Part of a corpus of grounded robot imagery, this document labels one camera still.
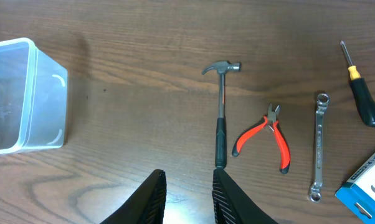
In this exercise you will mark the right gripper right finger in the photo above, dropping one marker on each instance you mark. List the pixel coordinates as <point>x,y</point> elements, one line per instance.
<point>232,205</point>

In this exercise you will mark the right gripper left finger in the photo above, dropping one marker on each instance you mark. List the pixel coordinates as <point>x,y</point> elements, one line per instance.
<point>146,205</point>

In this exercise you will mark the red handled cutting pliers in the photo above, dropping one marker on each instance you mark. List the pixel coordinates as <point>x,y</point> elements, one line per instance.
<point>270,120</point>

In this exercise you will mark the small claw hammer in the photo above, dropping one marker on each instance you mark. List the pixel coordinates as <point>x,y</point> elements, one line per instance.
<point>222,68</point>

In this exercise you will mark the clear plastic container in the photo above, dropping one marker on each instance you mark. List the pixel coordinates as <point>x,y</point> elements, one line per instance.
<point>33,98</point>

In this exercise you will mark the blue white product box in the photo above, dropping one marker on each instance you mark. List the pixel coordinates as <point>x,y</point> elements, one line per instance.
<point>358,192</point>

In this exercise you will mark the black yellow screwdriver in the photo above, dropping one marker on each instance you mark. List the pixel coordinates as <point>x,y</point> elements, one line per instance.
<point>365,104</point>

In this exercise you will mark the silver ring spanner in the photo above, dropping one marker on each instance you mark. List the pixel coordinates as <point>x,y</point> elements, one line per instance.
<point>314,194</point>

